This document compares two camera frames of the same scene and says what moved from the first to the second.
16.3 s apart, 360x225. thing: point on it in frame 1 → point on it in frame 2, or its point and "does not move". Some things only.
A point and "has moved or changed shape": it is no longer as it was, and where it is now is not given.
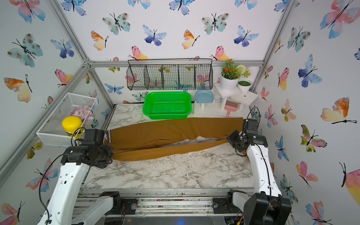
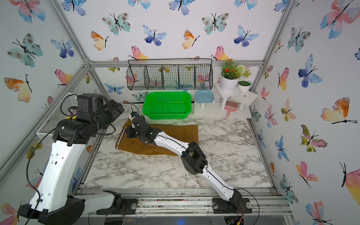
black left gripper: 103,163 → 116,112
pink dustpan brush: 230,107 does not move
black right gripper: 232,138 → 127,131
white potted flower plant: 230,75 does not move
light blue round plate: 204,96 does not move
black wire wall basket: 172,74 does not move
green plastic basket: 167,105 does not move
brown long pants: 141,140 has moved or changed shape
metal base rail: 168,202 does not move
